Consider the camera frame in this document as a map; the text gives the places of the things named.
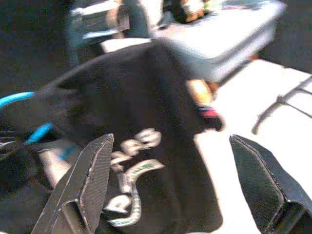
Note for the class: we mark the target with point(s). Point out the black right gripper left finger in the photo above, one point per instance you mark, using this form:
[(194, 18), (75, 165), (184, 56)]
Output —
[(80, 190)]

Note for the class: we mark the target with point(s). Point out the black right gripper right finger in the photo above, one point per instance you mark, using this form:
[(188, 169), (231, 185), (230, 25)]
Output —
[(263, 190)]

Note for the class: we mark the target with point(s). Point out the blue plastic hanger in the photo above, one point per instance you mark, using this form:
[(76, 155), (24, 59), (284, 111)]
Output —
[(14, 98)]

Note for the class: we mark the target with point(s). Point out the black printed garment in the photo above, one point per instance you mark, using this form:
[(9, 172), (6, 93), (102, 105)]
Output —
[(146, 97)]

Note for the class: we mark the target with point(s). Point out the black clothes rack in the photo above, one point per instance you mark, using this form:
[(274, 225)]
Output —
[(280, 102)]

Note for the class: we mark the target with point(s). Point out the grey storage box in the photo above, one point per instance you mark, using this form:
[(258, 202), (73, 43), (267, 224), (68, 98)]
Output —
[(219, 44)]

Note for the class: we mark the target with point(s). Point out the black backpack with doll charm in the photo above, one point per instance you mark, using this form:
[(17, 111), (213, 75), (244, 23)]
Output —
[(190, 12)]

